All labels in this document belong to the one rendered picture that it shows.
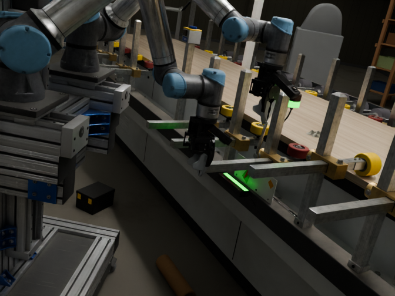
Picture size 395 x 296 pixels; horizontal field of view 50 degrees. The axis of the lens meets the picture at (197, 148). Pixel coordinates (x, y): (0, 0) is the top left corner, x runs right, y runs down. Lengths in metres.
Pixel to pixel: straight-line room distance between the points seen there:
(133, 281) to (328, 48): 6.19
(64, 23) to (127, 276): 1.47
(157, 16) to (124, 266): 1.42
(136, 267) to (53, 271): 0.54
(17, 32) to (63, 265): 1.16
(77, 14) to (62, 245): 1.25
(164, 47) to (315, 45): 6.48
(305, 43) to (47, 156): 6.75
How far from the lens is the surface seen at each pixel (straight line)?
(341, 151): 1.78
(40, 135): 1.26
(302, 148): 1.67
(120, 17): 1.77
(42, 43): 1.09
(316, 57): 7.76
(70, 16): 1.12
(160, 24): 1.34
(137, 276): 2.28
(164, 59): 1.36
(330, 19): 7.78
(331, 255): 1.43
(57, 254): 2.04
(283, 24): 1.46
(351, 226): 1.67
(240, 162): 1.51
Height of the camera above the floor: 1.40
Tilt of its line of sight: 20 degrees down
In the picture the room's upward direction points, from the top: 10 degrees clockwise
